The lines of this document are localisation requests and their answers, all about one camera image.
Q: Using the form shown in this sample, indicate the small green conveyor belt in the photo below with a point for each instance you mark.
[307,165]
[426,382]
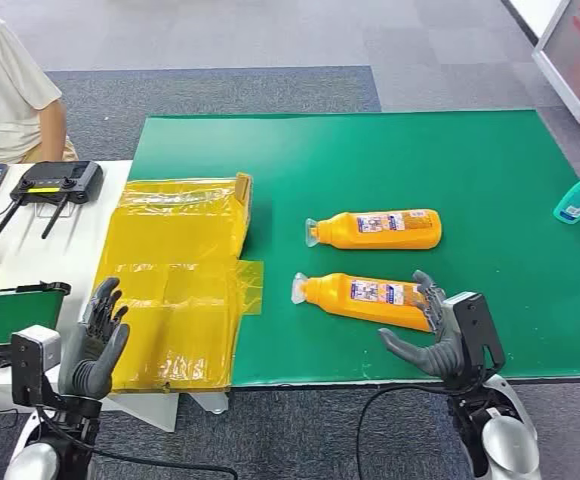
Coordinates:
[10,316]

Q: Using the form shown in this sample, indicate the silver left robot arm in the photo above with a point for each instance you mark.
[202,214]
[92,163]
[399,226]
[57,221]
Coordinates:
[45,457]

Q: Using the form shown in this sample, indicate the white side table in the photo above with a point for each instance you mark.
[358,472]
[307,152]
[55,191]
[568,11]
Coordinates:
[35,255]

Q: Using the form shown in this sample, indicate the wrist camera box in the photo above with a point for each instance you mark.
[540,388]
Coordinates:
[477,331]
[33,358]

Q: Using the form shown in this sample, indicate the person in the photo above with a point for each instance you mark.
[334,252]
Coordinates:
[0,86]

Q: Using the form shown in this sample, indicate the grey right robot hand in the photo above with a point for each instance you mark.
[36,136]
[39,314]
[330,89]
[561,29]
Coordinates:
[442,351]

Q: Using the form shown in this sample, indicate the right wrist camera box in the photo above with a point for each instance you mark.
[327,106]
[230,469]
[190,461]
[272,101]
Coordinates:
[477,331]

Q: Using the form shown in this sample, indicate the person's forearm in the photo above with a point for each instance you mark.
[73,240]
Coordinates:
[52,132]

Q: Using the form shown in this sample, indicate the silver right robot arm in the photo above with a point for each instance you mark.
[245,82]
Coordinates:
[507,444]

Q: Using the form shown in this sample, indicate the yellow plastic wrapped box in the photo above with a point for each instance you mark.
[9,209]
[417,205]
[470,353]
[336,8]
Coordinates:
[170,265]

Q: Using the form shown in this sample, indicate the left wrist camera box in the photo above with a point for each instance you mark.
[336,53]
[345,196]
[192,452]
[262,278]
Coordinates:
[33,358]

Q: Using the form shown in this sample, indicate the orange bottle with clear cap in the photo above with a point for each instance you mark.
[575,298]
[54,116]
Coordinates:
[350,298]
[380,230]

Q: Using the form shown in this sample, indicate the black remote controller with antennas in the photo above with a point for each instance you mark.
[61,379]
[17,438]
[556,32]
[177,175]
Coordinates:
[57,180]

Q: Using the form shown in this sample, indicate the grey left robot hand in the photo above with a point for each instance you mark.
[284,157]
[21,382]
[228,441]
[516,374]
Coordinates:
[90,358]

